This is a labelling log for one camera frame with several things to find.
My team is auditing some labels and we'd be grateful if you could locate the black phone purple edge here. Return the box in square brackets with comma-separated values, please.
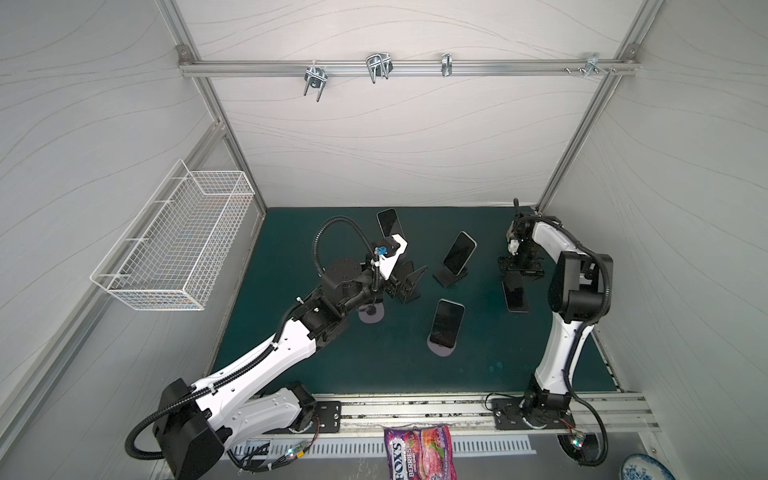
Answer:
[502, 271, 530, 314]

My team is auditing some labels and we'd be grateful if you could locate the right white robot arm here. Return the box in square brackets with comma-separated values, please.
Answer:
[498, 213, 613, 420]

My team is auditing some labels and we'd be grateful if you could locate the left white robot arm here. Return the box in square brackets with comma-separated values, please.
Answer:
[151, 259, 426, 479]

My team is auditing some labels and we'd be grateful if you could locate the grey round stand left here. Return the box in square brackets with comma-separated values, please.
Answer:
[357, 302, 385, 325]

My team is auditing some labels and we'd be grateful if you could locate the grey round stand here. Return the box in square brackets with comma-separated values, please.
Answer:
[357, 302, 385, 325]
[427, 332, 457, 358]

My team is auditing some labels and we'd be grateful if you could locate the black phone front centre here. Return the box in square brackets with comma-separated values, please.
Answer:
[428, 299, 466, 350]

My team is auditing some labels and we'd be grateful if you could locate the grey round stand front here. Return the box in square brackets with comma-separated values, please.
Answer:
[427, 332, 457, 358]

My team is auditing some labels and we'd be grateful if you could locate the black phone back centre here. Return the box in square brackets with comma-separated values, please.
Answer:
[376, 208, 403, 237]

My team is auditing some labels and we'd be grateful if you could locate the pink Fox's candy bag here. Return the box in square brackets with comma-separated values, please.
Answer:
[384, 425, 457, 480]

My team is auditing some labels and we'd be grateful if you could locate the metal U-bolt clamp left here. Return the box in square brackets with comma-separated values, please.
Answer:
[303, 65, 328, 102]

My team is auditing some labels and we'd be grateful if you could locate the metal u-bolt clamp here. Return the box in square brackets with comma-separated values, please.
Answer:
[365, 53, 393, 84]
[303, 65, 328, 102]

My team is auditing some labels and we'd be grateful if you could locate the metal clamp small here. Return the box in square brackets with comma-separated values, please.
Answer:
[441, 53, 453, 77]

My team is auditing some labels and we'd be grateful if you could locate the metal U-bolt clamp middle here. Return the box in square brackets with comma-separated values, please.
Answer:
[365, 53, 393, 84]

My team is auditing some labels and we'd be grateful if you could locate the blue white ceramic plate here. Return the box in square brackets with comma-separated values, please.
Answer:
[619, 454, 675, 480]

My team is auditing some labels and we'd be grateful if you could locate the aluminium top crossbar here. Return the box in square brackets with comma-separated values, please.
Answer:
[179, 57, 641, 78]

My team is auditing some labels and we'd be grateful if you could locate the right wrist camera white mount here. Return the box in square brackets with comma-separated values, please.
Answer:
[507, 238, 520, 256]

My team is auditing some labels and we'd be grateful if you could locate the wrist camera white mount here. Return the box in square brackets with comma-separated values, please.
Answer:
[507, 238, 520, 256]
[371, 234, 408, 281]

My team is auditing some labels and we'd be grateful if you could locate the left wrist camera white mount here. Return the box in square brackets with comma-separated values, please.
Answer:
[371, 234, 408, 281]

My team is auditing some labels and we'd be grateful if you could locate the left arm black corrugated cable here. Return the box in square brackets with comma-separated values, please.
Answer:
[124, 215, 379, 462]

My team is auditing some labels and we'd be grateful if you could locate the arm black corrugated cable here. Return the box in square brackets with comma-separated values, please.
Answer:
[124, 215, 379, 462]
[509, 197, 614, 468]

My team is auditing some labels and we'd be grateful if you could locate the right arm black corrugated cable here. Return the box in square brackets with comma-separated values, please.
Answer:
[509, 197, 614, 468]

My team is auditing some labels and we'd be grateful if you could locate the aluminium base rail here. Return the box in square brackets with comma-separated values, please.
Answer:
[167, 392, 661, 442]

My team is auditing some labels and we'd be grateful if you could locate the white wire basket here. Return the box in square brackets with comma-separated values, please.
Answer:
[90, 159, 255, 311]

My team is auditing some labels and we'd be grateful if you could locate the metal bracket right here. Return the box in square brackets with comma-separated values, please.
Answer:
[564, 54, 617, 78]

